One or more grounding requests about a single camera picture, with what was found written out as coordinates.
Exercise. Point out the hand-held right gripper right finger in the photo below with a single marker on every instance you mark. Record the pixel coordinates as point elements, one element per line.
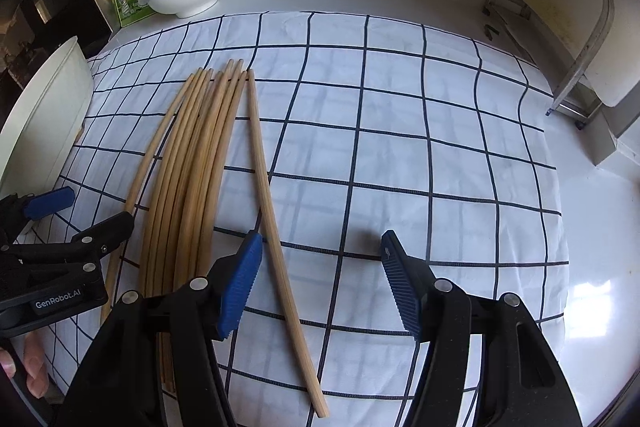
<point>400,277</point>

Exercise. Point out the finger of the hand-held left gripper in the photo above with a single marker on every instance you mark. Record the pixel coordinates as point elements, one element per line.
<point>50,202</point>
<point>110,229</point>

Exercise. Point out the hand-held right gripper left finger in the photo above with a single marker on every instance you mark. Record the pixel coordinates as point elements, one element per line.
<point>240,282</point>

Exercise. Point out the single wooden chopstick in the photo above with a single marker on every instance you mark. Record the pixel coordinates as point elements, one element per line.
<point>265,202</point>

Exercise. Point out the cream round basin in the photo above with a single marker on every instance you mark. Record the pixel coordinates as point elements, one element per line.
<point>40,117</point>

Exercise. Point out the bundle of wooden chopsticks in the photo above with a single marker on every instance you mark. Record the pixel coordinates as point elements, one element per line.
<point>200,182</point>

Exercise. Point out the person's left hand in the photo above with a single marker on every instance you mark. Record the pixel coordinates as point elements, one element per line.
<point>36,357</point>

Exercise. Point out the white blue checked cloth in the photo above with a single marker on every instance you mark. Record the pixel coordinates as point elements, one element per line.
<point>400,132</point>

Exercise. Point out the metal rack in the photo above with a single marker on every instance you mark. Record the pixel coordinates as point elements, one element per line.
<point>576,74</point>

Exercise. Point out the beige cutting board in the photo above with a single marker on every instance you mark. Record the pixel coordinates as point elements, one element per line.
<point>560,7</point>

